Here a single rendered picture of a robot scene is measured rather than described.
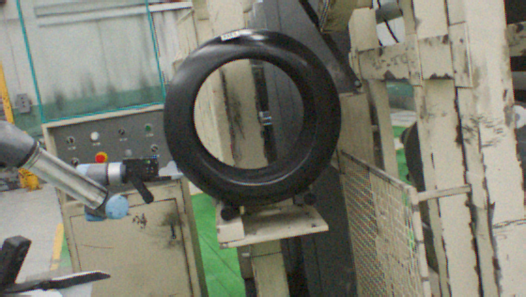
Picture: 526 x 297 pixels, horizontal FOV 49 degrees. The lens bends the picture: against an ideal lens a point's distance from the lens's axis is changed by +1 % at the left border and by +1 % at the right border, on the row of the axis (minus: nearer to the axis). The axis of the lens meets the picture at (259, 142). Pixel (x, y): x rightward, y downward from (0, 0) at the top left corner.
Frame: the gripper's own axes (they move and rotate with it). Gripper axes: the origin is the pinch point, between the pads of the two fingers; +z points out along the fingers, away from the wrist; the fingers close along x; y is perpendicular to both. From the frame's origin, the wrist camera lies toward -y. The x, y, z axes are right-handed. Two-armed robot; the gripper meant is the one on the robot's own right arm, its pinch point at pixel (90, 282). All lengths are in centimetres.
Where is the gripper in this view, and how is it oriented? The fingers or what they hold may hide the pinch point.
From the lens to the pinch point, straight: 96.1
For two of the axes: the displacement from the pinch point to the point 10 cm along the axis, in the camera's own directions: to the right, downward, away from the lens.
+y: 1.4, 9.9, -0.1
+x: -1.6, 0.1, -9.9
